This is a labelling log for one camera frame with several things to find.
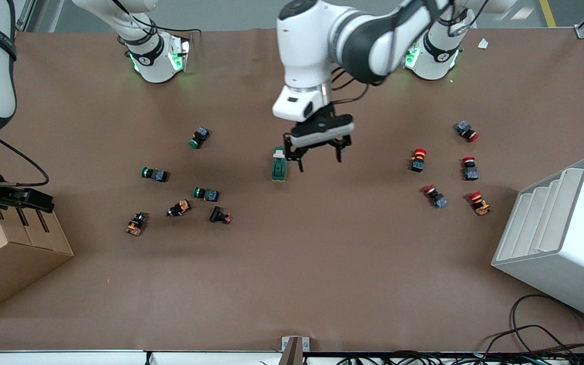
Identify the brown cardboard box with slots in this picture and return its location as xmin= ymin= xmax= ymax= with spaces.
xmin=0 ymin=175 xmax=75 ymax=319

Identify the red mushroom button orange block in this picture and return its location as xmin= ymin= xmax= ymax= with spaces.
xmin=410 ymin=148 xmax=428 ymax=173
xmin=468 ymin=191 xmax=492 ymax=216

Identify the brown paper table cover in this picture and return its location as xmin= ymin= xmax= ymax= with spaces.
xmin=0 ymin=26 xmax=584 ymax=351

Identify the red mushroom button grey block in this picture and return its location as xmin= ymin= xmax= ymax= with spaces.
xmin=462 ymin=157 xmax=480 ymax=181
xmin=422 ymin=185 xmax=449 ymax=209
xmin=455 ymin=120 xmax=480 ymax=142

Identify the white stepped plastic bin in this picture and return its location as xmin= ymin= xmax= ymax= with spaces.
xmin=491 ymin=156 xmax=584 ymax=326

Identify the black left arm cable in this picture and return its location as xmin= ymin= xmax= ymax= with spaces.
xmin=328 ymin=63 xmax=389 ymax=106

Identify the black switch red lamp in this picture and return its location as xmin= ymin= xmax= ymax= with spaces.
xmin=209 ymin=205 xmax=233 ymax=225

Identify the black orange selector switch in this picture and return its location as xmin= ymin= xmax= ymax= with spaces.
xmin=126 ymin=212 xmax=149 ymax=237
xmin=167 ymin=199 xmax=192 ymax=218

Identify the white table edge rail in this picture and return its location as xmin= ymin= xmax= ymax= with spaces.
xmin=0 ymin=350 xmax=282 ymax=365

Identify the black arm base cable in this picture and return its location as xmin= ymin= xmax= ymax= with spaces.
xmin=153 ymin=23 xmax=202 ymax=36

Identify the grey metal clamp bracket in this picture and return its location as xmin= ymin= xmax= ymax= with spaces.
xmin=281 ymin=336 xmax=310 ymax=365

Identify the black looped cable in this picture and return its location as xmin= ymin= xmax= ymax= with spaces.
xmin=485 ymin=294 xmax=584 ymax=355

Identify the black cable bundle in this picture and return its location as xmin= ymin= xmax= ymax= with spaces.
xmin=335 ymin=349 xmax=584 ymax=365

